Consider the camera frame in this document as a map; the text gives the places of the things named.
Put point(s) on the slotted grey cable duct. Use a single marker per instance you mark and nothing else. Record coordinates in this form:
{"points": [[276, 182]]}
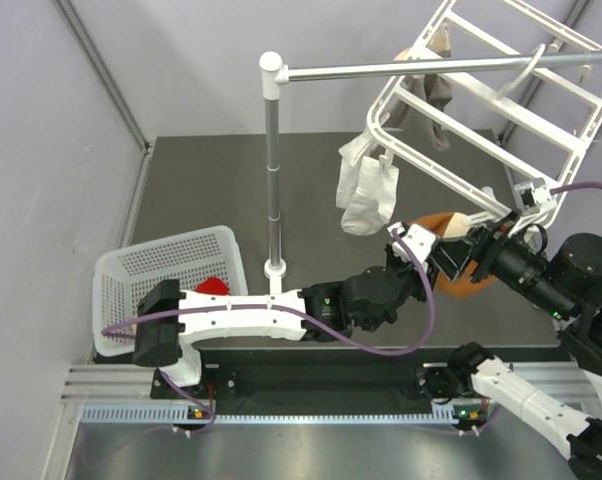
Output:
{"points": [[182, 414]]}

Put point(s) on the grey beige sock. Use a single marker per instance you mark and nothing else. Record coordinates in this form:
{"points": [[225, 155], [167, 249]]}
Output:
{"points": [[435, 90]]}

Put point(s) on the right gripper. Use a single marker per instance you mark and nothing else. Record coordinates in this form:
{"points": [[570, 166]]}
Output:
{"points": [[486, 239]]}

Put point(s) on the dark grey table mat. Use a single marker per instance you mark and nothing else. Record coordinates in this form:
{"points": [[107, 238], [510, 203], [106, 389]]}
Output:
{"points": [[204, 181]]}

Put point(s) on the red sock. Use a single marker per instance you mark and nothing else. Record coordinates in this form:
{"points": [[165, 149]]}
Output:
{"points": [[213, 286]]}

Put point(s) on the white clip sock hanger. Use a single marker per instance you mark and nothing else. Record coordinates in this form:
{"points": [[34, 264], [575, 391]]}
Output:
{"points": [[490, 81]]}

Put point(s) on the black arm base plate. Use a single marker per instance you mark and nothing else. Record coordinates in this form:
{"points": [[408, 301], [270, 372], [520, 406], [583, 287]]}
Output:
{"points": [[331, 385]]}

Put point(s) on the orange beige sock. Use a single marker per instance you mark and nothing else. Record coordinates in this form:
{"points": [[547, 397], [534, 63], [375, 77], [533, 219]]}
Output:
{"points": [[451, 226]]}

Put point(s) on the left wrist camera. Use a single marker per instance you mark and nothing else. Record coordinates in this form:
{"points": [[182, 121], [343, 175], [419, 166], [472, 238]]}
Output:
{"points": [[418, 239]]}

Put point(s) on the white perforated plastic basket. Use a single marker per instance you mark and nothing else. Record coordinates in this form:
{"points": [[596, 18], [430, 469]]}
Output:
{"points": [[123, 277]]}

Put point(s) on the white sock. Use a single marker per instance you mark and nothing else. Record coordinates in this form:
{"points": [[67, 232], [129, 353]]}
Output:
{"points": [[360, 174], [360, 221]]}

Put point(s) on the metal drying rack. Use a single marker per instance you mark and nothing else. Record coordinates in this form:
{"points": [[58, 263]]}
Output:
{"points": [[276, 150]]}

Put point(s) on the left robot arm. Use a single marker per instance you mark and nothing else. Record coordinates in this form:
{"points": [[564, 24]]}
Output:
{"points": [[170, 320]]}

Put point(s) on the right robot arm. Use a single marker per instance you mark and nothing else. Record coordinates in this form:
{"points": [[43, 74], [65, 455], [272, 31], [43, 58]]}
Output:
{"points": [[564, 288]]}

